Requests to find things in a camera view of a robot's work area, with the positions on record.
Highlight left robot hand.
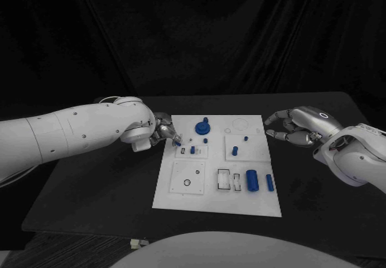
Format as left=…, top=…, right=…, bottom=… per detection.
left=149, top=112, right=183, bottom=147

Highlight small white box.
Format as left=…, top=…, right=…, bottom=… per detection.
left=130, top=239, right=150, bottom=250

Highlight thick long blue cylinder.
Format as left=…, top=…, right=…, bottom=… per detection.
left=245, top=169, right=260, bottom=192

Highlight white task board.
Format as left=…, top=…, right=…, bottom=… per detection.
left=152, top=114, right=283, bottom=218

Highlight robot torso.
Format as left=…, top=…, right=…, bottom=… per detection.
left=108, top=231, right=362, bottom=268

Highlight blue gear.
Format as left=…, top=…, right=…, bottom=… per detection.
left=195, top=117, right=212, bottom=136

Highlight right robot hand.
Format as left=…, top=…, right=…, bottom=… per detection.
left=264, top=106, right=346, bottom=147

